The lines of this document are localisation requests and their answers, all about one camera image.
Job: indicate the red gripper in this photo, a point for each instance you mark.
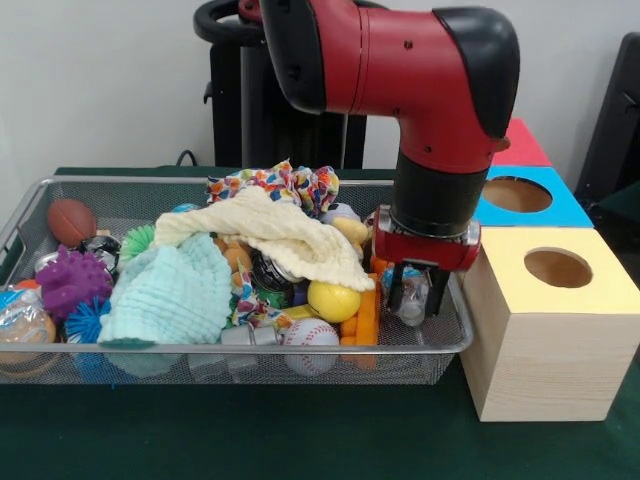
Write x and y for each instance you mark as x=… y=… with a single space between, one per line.
x=425 y=250

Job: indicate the small clear water bottle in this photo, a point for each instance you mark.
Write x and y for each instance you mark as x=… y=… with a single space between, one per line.
x=414 y=300

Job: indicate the brown toy football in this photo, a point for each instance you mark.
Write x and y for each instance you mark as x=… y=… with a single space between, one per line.
x=71 y=222

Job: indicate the clear plastic bottle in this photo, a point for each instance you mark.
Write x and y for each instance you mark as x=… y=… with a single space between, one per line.
x=20 y=315

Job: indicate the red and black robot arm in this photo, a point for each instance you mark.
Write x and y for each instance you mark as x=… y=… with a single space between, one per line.
x=415 y=75

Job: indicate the wooden box with three holes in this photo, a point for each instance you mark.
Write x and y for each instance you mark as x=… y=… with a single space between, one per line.
x=540 y=370

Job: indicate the silver mesh bin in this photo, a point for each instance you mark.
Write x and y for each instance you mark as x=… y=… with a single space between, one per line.
x=200 y=367

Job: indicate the yellow ball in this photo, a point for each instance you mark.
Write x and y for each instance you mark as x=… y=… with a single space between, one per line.
x=334 y=301

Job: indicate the white toy baseball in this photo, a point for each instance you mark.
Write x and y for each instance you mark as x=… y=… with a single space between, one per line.
x=310 y=335

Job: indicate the cream waffle cloth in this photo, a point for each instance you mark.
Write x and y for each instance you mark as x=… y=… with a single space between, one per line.
x=280 y=235

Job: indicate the colourful patterned cloth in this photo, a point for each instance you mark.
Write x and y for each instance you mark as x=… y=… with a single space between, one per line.
x=310 y=187

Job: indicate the dark green side tablecloth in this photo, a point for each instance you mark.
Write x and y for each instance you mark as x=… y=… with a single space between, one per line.
x=622 y=205

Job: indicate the mint waffle cloth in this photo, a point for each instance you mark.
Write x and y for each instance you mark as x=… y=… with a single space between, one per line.
x=170 y=295

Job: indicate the black chair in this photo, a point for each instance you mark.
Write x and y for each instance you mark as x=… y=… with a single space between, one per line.
x=615 y=125

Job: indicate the purple spiky rubber toy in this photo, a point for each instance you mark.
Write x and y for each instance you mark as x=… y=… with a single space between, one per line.
x=75 y=282

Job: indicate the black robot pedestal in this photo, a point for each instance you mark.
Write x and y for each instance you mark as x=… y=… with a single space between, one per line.
x=240 y=100

